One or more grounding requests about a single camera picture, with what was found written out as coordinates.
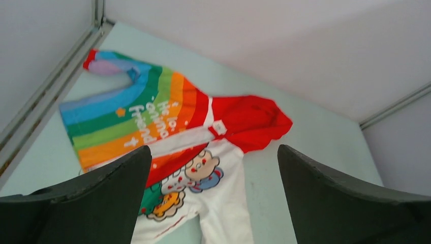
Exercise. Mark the aluminium frame rail right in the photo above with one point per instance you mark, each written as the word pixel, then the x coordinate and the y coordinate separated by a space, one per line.
pixel 396 106

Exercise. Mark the rainbow white red hooded jacket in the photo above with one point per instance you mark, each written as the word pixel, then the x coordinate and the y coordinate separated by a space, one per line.
pixel 197 144

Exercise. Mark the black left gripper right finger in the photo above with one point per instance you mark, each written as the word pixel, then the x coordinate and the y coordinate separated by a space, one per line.
pixel 329 206

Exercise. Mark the aluminium frame rail left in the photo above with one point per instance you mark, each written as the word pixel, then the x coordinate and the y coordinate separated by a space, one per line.
pixel 18 136

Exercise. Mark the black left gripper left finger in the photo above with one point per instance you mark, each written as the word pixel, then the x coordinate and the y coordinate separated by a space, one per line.
pixel 100 206

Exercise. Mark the aluminium frame rail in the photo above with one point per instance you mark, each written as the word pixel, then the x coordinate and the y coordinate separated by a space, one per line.
pixel 18 136
pixel 396 106

